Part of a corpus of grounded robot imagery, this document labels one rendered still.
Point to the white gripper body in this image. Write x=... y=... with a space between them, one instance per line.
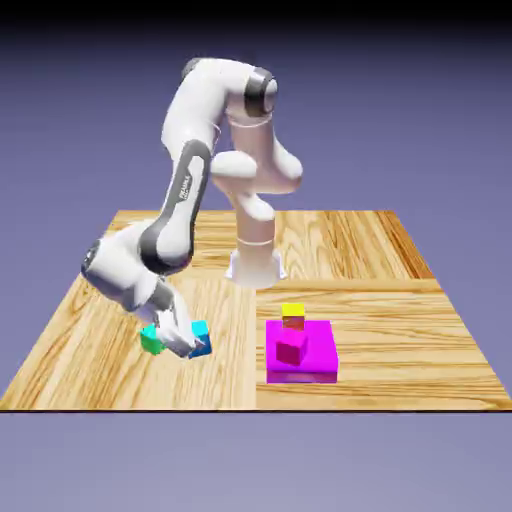
x=174 y=328

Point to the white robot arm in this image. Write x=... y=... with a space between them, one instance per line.
x=184 y=120

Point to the small green cube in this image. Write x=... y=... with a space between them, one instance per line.
x=150 y=340

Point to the small cyan cube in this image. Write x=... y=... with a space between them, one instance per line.
x=201 y=334

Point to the small yellow cube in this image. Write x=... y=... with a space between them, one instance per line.
x=293 y=314

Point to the small magenta cube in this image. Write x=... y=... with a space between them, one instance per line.
x=292 y=350

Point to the large magenta box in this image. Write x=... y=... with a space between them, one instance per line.
x=320 y=352

